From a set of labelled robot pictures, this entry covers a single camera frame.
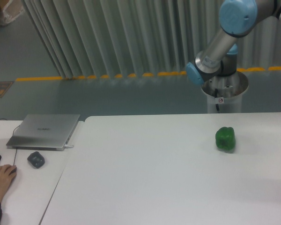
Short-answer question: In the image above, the plastic wrapped cardboard box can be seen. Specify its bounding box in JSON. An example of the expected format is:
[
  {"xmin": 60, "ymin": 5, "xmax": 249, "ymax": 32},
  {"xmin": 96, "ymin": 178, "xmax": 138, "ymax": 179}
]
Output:
[{"xmin": 0, "ymin": 0, "xmax": 24, "ymax": 27}]

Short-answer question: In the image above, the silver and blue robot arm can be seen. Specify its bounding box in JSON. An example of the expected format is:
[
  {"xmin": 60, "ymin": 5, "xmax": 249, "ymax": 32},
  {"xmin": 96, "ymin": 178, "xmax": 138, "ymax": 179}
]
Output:
[{"xmin": 185, "ymin": 0, "xmax": 281, "ymax": 85}]

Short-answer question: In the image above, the green bell pepper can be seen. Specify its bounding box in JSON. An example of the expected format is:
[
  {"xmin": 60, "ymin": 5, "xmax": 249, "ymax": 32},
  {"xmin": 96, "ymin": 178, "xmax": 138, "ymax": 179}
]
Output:
[{"xmin": 215, "ymin": 127, "xmax": 236, "ymax": 153}]

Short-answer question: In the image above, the pale green pleated curtain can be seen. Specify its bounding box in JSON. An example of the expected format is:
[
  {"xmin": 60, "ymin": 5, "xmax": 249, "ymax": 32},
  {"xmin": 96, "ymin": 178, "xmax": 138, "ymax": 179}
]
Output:
[{"xmin": 20, "ymin": 0, "xmax": 281, "ymax": 78}]

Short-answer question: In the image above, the silver closed laptop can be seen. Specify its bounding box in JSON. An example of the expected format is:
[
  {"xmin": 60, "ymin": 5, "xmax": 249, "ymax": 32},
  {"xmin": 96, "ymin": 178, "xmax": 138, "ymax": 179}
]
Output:
[{"xmin": 6, "ymin": 114, "xmax": 80, "ymax": 150}]

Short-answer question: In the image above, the black computer mouse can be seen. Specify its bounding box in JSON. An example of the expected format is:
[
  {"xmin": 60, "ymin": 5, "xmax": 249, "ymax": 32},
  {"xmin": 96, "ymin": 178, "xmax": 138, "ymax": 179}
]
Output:
[{"xmin": 9, "ymin": 166, "xmax": 17, "ymax": 175}]

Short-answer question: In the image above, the black mouse cable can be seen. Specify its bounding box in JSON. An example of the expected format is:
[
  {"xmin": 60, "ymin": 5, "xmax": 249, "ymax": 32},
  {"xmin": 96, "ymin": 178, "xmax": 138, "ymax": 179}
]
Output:
[{"xmin": 12, "ymin": 124, "xmax": 22, "ymax": 166}]

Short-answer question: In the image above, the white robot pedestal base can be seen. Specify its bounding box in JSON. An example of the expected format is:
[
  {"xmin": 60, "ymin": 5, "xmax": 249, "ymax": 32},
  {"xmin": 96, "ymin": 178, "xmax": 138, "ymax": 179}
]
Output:
[{"xmin": 201, "ymin": 71, "xmax": 249, "ymax": 113}]

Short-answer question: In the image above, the person's bare hand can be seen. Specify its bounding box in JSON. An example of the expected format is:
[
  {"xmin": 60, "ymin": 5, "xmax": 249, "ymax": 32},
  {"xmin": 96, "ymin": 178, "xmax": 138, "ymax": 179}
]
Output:
[{"xmin": 0, "ymin": 165, "xmax": 17, "ymax": 203}]

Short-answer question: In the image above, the black round controller puck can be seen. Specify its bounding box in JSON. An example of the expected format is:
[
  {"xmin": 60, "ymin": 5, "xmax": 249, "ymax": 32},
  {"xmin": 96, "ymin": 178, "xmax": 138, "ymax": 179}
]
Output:
[{"xmin": 27, "ymin": 151, "xmax": 45, "ymax": 169}]

